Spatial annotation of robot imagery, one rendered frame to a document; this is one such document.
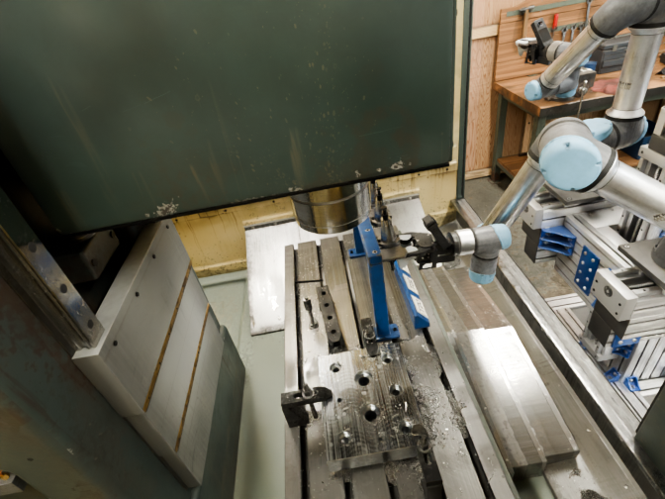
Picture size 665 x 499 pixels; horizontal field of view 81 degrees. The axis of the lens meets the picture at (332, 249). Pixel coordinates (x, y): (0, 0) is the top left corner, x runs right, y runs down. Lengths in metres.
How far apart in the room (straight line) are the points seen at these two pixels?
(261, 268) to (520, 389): 1.17
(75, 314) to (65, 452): 0.21
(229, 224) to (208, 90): 1.47
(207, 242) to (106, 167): 1.46
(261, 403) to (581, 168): 1.23
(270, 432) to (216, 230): 1.02
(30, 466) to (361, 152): 0.71
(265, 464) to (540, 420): 0.85
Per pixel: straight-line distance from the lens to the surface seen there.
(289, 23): 0.57
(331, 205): 0.71
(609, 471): 1.42
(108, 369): 0.79
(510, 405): 1.37
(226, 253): 2.13
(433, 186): 2.04
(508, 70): 3.69
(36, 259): 0.70
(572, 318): 2.39
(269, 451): 1.46
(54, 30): 0.64
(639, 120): 1.79
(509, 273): 1.66
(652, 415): 1.23
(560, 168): 1.04
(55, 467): 0.84
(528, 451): 1.33
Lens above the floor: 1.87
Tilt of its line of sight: 36 degrees down
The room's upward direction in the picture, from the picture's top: 11 degrees counter-clockwise
